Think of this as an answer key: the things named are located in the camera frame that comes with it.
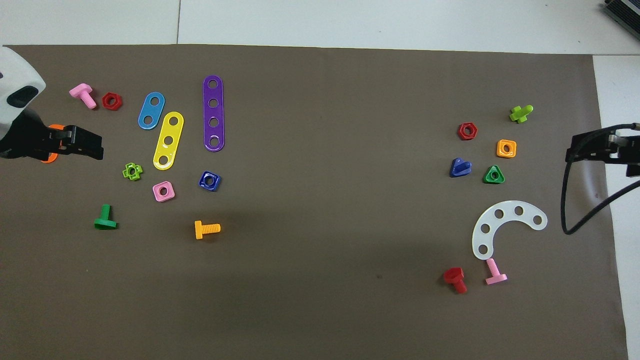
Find green plastic bolt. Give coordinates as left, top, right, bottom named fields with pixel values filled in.
left=93, top=203, right=119, bottom=231

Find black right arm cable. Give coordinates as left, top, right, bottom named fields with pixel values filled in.
left=561, top=122, right=640, bottom=236

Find pink plastic bolt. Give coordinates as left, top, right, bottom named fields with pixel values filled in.
left=68, top=83, right=98, bottom=110
left=484, top=258, right=509, bottom=286

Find brown table mat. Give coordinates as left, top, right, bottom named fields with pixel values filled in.
left=0, top=44, right=630, bottom=360

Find pink square nut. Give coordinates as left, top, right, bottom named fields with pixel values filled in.
left=152, top=181, right=176, bottom=203

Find orange three-hole angled plate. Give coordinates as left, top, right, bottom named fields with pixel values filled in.
left=40, top=124, right=66, bottom=164

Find blue square nut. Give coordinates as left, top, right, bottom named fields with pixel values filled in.
left=198, top=171, right=222, bottom=192

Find white curved five-hole plate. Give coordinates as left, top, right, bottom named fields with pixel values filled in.
left=471, top=200, right=549, bottom=261

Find green triangle nut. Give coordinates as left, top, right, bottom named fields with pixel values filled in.
left=482, top=165, right=506, bottom=185

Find yellow three-hole plate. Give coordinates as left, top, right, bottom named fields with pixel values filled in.
left=152, top=111, right=185, bottom=171

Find purple four-hole plate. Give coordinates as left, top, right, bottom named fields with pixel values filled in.
left=202, top=75, right=226, bottom=152

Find lime green cross-head bolt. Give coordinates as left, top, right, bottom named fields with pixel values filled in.
left=509, top=104, right=534, bottom=124

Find grey ribbed device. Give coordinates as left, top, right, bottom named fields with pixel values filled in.
left=601, top=0, right=640, bottom=37

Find blue two-hole plate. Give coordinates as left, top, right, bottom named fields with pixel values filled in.
left=137, top=91, right=166, bottom=131

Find blue plastic bolt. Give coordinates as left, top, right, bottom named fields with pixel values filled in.
left=449, top=157, right=473, bottom=178

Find red plastic bolt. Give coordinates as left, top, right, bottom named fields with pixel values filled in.
left=443, top=267, right=468, bottom=295

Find orange plastic bolt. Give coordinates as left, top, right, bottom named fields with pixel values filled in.
left=194, top=220, right=222, bottom=240

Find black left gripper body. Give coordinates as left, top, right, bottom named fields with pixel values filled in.
left=0, top=107, right=77, bottom=161

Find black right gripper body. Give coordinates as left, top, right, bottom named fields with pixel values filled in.
left=574, top=131, right=640, bottom=165

